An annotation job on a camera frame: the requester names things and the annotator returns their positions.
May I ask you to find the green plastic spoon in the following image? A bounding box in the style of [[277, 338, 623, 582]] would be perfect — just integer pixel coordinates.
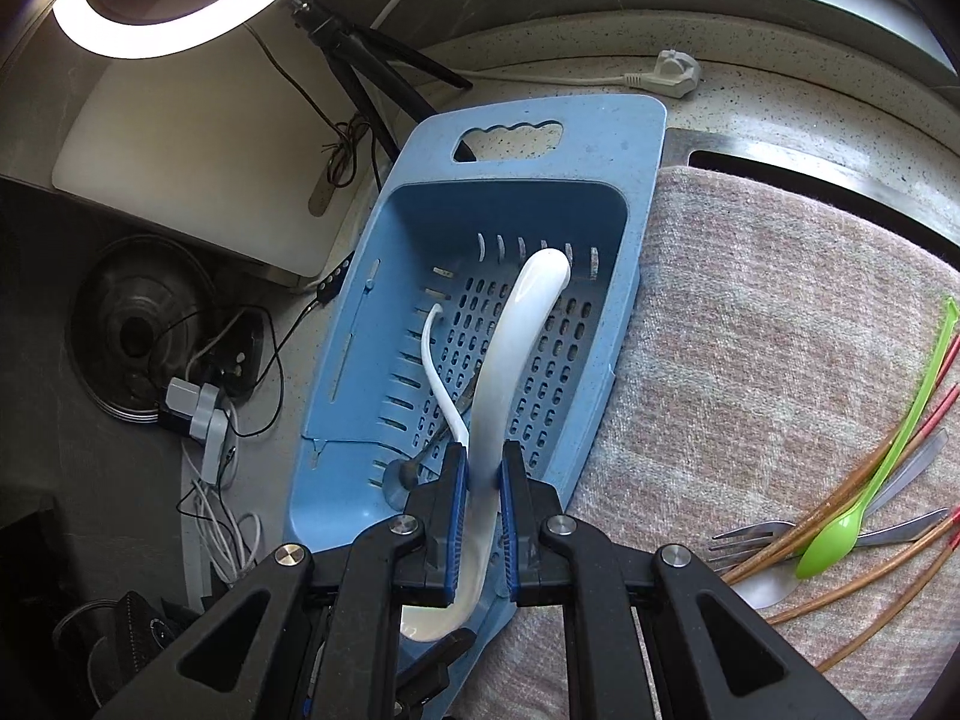
[[795, 296, 960, 581]]

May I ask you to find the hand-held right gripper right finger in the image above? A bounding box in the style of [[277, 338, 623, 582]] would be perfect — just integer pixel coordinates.
[[499, 441, 863, 720]]

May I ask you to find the black tripod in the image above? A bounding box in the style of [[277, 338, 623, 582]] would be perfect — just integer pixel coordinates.
[[289, 0, 473, 166]]

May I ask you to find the clear plastic spoon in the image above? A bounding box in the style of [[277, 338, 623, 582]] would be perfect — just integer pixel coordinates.
[[727, 431, 947, 612]]

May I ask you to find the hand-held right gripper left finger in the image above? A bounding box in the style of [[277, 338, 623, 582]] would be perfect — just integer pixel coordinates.
[[94, 442, 470, 720]]

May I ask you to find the white ring light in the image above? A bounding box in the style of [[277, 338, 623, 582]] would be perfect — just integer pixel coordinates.
[[51, 0, 335, 61]]

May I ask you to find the black device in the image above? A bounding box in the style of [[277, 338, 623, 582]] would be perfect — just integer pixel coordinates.
[[56, 589, 203, 698]]

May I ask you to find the white ceramic spoon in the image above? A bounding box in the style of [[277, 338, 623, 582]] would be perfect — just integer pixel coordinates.
[[421, 302, 470, 451]]

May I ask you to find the white plastic spoon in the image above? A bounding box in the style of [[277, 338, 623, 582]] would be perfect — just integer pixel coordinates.
[[400, 247, 572, 644]]

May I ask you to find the black inline cable controller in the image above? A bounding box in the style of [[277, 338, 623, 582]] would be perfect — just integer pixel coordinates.
[[315, 249, 355, 308]]

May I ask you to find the grey window sill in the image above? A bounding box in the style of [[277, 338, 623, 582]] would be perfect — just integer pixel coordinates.
[[585, 0, 960, 68]]

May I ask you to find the stainless steel sink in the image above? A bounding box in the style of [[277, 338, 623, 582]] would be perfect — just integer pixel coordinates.
[[664, 127, 960, 256]]

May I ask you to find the metal fork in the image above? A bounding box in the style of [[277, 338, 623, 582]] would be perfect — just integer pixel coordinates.
[[709, 506, 950, 567]]

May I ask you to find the checked kitchen towel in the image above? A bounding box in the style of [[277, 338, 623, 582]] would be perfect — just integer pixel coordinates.
[[517, 165, 960, 720]]

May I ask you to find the white power plug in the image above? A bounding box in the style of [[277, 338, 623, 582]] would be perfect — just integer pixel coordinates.
[[420, 49, 704, 98]]

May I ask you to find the white cable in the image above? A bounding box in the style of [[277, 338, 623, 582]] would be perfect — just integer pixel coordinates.
[[176, 457, 263, 586]]

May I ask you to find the red-tipped wooden chopstick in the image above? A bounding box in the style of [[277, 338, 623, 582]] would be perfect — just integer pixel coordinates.
[[765, 506, 960, 623], [716, 330, 960, 582], [814, 540, 960, 672], [724, 386, 960, 586]]

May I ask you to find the blue drain basket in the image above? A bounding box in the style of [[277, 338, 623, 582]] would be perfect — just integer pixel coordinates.
[[289, 96, 668, 717]]

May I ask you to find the black power adapter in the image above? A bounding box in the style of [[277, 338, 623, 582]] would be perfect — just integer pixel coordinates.
[[210, 311, 271, 398]]

